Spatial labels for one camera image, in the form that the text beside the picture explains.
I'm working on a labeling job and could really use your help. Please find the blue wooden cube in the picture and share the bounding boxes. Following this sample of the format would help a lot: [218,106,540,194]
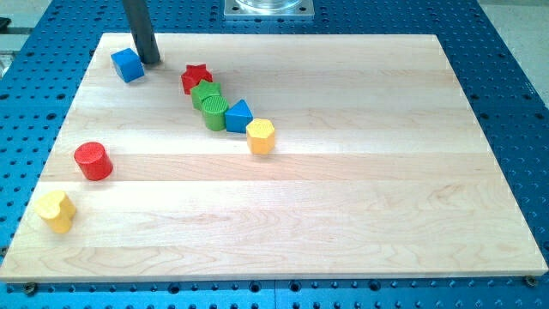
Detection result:
[111,48,144,83]

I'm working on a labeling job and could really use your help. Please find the yellow wooden hexagon block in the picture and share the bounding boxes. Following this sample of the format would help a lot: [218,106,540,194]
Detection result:
[246,118,275,155]

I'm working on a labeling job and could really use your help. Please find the blue wooden triangle block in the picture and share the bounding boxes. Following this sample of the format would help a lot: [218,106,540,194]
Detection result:
[225,100,253,133]

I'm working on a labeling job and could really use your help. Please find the green wooden cylinder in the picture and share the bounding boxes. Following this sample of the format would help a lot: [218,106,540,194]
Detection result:
[202,95,229,131]

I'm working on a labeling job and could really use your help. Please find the green wooden star block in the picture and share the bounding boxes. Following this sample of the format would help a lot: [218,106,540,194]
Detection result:
[190,80,221,111]

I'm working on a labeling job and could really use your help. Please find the light wooden board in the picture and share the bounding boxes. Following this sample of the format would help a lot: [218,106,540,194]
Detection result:
[1,33,547,282]

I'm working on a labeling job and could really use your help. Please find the red wooden star block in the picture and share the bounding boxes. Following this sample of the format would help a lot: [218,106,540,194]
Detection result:
[180,64,213,95]

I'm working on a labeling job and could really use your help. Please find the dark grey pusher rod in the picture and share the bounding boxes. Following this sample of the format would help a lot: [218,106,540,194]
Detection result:
[122,0,160,64]

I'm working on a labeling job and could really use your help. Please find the red wooden cylinder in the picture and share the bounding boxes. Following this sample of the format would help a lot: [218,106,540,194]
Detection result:
[74,142,113,181]

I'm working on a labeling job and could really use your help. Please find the yellow wooden heart block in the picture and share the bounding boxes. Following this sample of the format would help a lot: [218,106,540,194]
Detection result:
[34,191,76,233]

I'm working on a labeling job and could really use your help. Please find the left board clamp screw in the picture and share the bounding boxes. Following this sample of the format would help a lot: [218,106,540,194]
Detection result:
[21,282,38,296]

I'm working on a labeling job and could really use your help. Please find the board clamp screw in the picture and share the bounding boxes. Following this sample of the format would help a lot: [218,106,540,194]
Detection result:
[21,282,38,296]
[523,276,539,288]

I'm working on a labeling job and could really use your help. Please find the right board clamp screw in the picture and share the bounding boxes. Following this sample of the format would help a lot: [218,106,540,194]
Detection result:
[523,276,539,288]

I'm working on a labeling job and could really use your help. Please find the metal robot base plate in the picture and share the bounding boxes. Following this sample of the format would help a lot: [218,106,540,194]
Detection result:
[223,0,315,19]

